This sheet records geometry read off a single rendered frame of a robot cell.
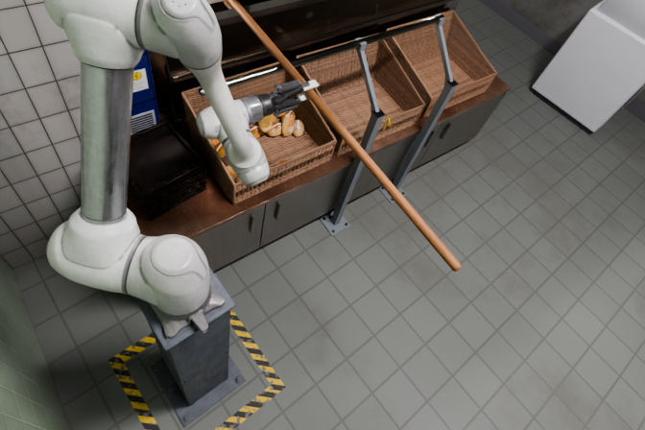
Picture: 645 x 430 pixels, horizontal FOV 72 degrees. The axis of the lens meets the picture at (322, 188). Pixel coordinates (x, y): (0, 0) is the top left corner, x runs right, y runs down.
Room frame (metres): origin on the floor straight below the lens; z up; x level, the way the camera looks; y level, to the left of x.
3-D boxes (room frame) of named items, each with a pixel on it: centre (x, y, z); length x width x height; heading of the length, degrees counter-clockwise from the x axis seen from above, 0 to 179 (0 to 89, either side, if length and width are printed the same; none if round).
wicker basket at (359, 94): (1.82, -0.03, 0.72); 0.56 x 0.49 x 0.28; 138
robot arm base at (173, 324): (0.40, 0.27, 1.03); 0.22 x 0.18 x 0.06; 53
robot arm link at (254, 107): (1.01, 0.31, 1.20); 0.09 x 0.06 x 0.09; 49
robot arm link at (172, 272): (0.42, 0.30, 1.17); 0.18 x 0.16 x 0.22; 94
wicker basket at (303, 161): (1.37, 0.36, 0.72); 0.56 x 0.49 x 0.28; 140
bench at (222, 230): (1.72, 0.03, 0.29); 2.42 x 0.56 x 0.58; 139
